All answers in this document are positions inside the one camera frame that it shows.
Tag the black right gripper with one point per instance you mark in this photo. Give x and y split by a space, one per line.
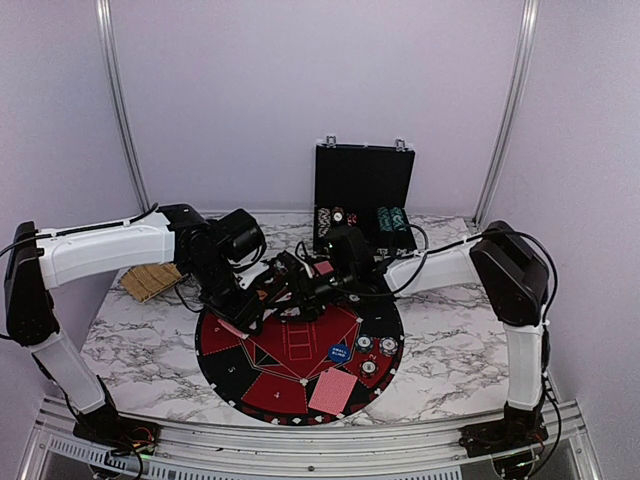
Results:
298 285

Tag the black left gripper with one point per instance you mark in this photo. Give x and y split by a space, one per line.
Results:
243 313

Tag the red playing card deck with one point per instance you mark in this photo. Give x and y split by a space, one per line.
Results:
232 329

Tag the blue small blind button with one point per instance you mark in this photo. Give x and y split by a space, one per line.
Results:
339 353

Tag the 50 chips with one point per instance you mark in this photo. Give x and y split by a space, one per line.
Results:
364 344

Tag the ace of clubs card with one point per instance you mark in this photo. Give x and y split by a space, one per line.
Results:
292 313

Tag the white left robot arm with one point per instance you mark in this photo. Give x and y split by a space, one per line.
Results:
213 252

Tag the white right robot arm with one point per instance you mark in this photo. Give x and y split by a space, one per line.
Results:
515 270

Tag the cream blue chips in case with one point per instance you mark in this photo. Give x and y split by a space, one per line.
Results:
328 218

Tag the round red black poker mat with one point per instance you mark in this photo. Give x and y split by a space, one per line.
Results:
271 376

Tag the woven bamboo tray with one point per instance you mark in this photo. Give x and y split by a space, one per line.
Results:
145 282

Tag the teal chips in case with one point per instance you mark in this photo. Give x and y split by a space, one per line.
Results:
391 219

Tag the black chip carrying case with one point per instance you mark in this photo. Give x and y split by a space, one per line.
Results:
359 179

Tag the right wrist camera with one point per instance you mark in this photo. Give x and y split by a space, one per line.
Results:
350 255

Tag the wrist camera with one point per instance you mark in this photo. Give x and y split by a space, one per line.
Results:
242 241
350 255

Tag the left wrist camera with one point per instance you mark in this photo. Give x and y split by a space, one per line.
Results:
242 241

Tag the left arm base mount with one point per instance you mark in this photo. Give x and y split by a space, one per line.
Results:
107 426

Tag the aluminium front rail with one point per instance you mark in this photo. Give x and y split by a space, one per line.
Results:
422 450

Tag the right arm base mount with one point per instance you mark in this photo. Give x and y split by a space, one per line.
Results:
517 428

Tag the left aluminium frame post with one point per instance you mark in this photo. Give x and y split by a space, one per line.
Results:
109 49

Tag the aluminium frame post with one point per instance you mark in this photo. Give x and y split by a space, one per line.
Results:
109 49
515 93

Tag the right aluminium frame post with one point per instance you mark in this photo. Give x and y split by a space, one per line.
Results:
515 93

